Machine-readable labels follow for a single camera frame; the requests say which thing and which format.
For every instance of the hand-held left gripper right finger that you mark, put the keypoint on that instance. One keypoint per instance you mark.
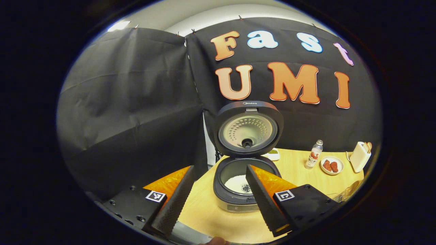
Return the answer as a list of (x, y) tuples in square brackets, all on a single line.
[(262, 200)]

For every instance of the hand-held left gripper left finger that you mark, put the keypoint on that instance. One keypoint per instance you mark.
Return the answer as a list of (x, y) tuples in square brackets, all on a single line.
[(177, 200)]

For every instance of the white rice heap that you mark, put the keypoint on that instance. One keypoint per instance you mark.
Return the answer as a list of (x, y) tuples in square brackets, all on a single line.
[(236, 183)]

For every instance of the dark grey rice cooker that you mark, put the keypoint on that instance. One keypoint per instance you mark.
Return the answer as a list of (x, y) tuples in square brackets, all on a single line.
[(248, 131)]

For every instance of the white divided bean dish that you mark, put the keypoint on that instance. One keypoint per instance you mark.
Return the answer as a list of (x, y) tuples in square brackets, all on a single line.
[(273, 154)]

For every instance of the clear red label bottle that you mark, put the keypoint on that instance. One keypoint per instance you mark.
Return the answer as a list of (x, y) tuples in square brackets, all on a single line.
[(313, 156)]

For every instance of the red meat piece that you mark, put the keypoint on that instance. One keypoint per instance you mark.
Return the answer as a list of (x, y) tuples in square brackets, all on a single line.
[(327, 165), (334, 167)]

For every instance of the small white plate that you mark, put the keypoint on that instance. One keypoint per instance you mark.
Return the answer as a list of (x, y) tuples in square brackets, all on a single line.
[(332, 172)]

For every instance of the cream white toaster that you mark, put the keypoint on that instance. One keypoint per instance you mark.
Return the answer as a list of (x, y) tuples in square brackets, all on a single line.
[(359, 160)]

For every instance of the black backdrop cloth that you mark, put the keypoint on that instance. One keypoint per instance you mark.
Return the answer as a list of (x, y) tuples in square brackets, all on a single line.
[(129, 102)]

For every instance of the toasted bread slice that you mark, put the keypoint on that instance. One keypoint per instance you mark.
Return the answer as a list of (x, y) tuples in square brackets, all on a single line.
[(368, 147)]

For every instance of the ceiling light panel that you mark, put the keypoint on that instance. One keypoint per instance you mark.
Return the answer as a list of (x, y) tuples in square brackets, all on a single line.
[(119, 26)]

